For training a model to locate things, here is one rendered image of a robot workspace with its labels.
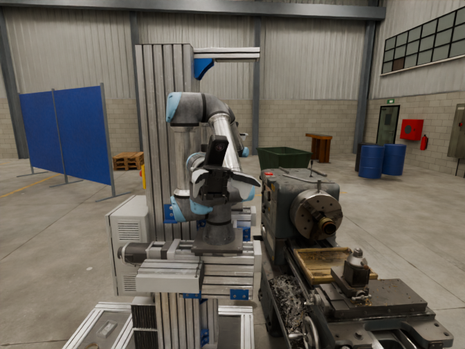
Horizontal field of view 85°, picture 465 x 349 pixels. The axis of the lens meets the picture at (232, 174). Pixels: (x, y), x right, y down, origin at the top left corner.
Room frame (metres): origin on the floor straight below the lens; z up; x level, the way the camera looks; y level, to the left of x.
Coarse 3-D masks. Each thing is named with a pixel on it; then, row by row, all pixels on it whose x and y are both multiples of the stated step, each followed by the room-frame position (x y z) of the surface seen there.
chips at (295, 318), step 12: (276, 276) 1.65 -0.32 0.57; (288, 276) 1.64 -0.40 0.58; (276, 288) 1.53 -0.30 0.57; (288, 288) 1.55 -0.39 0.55; (300, 288) 1.52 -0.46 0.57; (276, 300) 1.42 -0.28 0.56; (288, 300) 1.42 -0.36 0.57; (300, 300) 1.40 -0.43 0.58; (288, 312) 1.30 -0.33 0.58; (300, 312) 1.30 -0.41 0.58; (288, 324) 1.24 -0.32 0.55; (300, 324) 1.24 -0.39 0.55; (300, 348) 1.09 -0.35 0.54
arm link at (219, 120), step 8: (208, 96) 1.05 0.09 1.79; (208, 104) 1.03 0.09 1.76; (216, 104) 1.04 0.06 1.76; (208, 112) 1.03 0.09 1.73; (216, 112) 1.02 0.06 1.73; (224, 112) 1.03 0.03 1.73; (208, 120) 1.03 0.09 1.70; (216, 120) 1.01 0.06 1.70; (224, 120) 1.01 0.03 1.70; (216, 128) 0.99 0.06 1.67; (224, 128) 0.98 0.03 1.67; (232, 136) 0.98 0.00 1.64; (232, 144) 0.94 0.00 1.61; (232, 152) 0.91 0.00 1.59; (224, 160) 0.90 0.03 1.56; (232, 160) 0.89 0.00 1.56; (232, 168) 0.87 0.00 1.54; (240, 168) 0.88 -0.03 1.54; (232, 192) 0.81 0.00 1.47; (232, 200) 0.81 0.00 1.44; (240, 200) 0.82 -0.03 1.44; (248, 200) 0.84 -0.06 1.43
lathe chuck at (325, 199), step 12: (312, 192) 1.59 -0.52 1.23; (324, 192) 1.61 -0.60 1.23; (300, 204) 1.53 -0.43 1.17; (312, 204) 1.53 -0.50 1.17; (324, 204) 1.54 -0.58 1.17; (336, 204) 1.54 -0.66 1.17; (300, 216) 1.53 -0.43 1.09; (312, 216) 1.53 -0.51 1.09; (300, 228) 1.53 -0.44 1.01; (312, 228) 1.53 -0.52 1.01; (336, 228) 1.55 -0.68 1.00
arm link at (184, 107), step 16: (176, 96) 1.01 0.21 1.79; (192, 96) 1.03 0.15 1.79; (176, 112) 0.99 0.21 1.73; (192, 112) 1.01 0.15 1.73; (176, 128) 1.01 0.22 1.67; (192, 128) 1.02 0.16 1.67; (176, 144) 1.03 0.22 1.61; (192, 144) 1.03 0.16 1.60; (176, 160) 1.03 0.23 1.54; (176, 176) 1.04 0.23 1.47; (176, 192) 1.02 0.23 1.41; (176, 208) 0.99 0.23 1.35
